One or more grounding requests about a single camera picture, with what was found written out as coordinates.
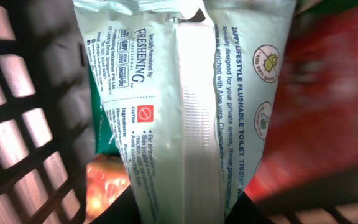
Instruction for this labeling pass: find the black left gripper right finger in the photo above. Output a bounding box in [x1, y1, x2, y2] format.
[225, 192, 273, 224]

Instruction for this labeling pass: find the grey plastic mesh basket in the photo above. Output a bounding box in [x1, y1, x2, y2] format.
[0, 1, 358, 223]

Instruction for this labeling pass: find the mint green wipes pack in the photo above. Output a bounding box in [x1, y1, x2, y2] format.
[74, 1, 296, 223]

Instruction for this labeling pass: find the green white gloves package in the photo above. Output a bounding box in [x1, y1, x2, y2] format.
[88, 66, 119, 156]

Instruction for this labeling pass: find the orange small box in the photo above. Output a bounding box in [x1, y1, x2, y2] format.
[85, 154, 130, 223]

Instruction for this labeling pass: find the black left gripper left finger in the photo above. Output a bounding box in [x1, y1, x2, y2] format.
[90, 186, 142, 224]

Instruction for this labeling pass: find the red snack bag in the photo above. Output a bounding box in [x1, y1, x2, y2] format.
[246, 0, 358, 201]

